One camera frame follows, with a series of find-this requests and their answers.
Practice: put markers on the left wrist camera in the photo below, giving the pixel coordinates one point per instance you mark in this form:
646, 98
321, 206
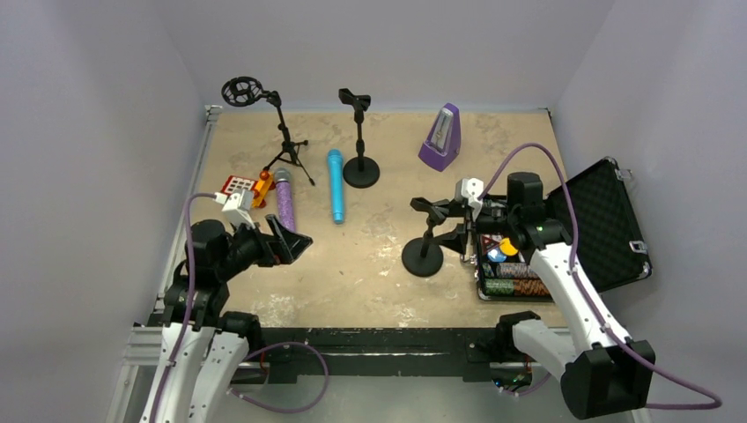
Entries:
236, 207

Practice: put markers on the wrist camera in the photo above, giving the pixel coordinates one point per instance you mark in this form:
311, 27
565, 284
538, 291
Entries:
468, 190
236, 207

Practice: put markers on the blue plastic microphone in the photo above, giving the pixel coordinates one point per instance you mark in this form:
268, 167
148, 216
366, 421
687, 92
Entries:
335, 167

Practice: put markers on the black poker chip case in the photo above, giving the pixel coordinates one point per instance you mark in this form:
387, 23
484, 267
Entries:
612, 250

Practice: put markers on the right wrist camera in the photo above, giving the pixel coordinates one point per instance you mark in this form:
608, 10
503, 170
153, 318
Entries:
468, 190

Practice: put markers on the pink plastic microphone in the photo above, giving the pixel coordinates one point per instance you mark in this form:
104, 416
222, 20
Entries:
258, 203

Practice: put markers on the purple glitter microphone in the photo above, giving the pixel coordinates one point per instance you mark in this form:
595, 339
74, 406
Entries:
285, 208

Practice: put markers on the black tripod mic stand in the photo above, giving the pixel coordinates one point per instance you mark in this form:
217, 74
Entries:
244, 91

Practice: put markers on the purple metronome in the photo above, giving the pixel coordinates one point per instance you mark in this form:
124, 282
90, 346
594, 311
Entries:
443, 142

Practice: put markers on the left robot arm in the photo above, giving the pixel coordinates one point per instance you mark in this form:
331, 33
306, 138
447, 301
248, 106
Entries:
201, 345

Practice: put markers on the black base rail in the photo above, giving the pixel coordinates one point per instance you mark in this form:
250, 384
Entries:
471, 354

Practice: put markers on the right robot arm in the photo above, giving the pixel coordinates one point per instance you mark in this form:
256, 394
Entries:
600, 369

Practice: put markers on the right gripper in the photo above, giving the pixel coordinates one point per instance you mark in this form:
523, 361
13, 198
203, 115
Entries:
465, 223

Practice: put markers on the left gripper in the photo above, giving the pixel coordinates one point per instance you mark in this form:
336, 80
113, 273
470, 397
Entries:
272, 245

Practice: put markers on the red yellow toy block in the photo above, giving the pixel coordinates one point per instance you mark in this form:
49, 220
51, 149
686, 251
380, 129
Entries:
260, 186

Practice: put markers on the black round-base stand front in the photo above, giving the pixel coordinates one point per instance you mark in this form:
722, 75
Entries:
421, 256

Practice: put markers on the black round-base stand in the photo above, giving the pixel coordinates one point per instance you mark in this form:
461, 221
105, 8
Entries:
360, 172
421, 256

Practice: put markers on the green poker chip roll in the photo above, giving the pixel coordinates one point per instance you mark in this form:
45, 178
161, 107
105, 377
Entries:
498, 287

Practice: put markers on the red poker chip roll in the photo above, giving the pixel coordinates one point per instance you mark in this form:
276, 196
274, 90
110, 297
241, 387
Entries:
530, 288

